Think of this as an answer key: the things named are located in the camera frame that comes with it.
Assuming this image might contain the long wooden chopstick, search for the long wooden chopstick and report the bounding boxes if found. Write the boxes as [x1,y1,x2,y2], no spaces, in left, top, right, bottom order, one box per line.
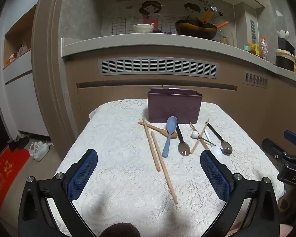
[142,117,178,205]

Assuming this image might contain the wooden spoon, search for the wooden spoon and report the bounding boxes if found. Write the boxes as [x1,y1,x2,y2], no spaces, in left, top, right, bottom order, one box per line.
[138,121,178,139]

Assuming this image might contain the blue plastic spoon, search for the blue plastic spoon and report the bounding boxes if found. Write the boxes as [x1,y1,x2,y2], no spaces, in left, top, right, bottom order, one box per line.
[162,116,178,158]

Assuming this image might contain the dark shoes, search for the dark shoes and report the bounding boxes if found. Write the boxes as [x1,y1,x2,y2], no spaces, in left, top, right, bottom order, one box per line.
[7,135,30,153]

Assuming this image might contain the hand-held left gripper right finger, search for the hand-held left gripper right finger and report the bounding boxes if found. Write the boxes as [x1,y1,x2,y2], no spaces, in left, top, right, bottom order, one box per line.
[200,150,280,237]

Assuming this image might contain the small grey vent grille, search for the small grey vent grille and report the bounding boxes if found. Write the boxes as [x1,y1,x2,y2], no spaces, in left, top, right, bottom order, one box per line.
[244,71,269,89]

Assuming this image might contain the white round-head utensil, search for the white round-head utensil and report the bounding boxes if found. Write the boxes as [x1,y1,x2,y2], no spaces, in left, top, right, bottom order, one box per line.
[191,131,218,147]

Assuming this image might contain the purple plastic utensil container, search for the purple plastic utensil container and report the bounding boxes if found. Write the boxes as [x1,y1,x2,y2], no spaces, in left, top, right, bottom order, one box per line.
[147,87,203,124]

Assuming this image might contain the large grey vent grille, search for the large grey vent grille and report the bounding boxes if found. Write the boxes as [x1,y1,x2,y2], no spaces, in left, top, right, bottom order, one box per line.
[98,57,219,79]

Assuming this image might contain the white bowl with pestle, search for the white bowl with pestle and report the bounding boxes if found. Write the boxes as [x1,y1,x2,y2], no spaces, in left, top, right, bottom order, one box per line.
[132,22,155,34]

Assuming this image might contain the white cabinet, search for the white cabinet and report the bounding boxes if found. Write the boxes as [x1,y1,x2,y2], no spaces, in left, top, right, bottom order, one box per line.
[0,2,52,139]

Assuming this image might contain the white plastic spoon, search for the white plastic spoon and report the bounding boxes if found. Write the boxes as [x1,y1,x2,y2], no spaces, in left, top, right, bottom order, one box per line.
[204,129,223,160]

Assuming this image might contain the black round pot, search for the black round pot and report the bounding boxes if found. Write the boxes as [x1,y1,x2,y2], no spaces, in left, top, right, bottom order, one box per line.
[275,49,296,72]

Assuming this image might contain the white lace tablecloth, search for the white lace tablecloth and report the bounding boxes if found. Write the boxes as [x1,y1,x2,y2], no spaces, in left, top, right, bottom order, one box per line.
[49,98,286,237]

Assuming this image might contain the black utensil holder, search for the black utensil holder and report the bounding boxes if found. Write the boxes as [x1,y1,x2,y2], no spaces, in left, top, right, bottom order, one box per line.
[276,30,296,55]

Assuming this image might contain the red floor mat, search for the red floor mat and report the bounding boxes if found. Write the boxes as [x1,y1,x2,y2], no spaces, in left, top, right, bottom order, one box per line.
[0,145,31,218]

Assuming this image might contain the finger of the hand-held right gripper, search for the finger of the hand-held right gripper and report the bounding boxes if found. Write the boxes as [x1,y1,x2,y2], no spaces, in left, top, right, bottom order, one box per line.
[261,138,290,165]
[284,130,296,151]

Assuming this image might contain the cartoon wall sticker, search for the cartoon wall sticker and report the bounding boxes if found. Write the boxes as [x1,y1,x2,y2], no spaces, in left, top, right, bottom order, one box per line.
[116,0,225,34]

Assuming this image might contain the white wall vent panel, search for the white wall vent panel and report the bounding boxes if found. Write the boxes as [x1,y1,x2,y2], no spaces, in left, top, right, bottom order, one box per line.
[249,19,256,40]

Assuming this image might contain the black wok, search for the black wok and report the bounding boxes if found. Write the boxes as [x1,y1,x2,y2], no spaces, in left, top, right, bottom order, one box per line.
[175,20,218,40]

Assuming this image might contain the grey kitchen counter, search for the grey kitchen counter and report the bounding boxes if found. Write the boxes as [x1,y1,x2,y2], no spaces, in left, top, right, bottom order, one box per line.
[61,33,296,87]

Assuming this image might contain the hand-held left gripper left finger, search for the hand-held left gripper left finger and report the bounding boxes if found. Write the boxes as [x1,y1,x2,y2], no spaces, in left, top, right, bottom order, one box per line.
[18,149,99,237]

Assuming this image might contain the black-handled slotted metal spoon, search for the black-handled slotted metal spoon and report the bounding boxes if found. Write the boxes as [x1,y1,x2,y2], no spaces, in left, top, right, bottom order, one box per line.
[176,124,191,157]

